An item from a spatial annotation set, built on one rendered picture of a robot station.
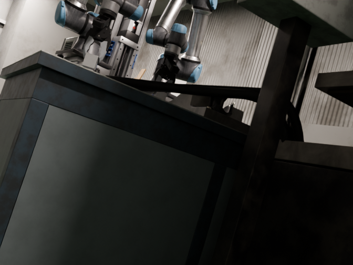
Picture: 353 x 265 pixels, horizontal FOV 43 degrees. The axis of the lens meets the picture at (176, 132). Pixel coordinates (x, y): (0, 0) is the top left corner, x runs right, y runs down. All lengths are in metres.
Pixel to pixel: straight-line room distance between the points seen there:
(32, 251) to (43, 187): 0.17
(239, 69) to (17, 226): 5.05
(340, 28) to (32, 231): 0.99
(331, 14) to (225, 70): 5.06
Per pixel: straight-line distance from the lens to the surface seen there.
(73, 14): 2.31
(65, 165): 1.29
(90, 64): 1.82
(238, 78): 6.01
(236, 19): 6.58
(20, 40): 8.48
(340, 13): 1.27
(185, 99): 1.75
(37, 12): 8.63
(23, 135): 1.26
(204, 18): 2.55
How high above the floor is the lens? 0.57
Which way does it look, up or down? 6 degrees up
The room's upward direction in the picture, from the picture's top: 17 degrees clockwise
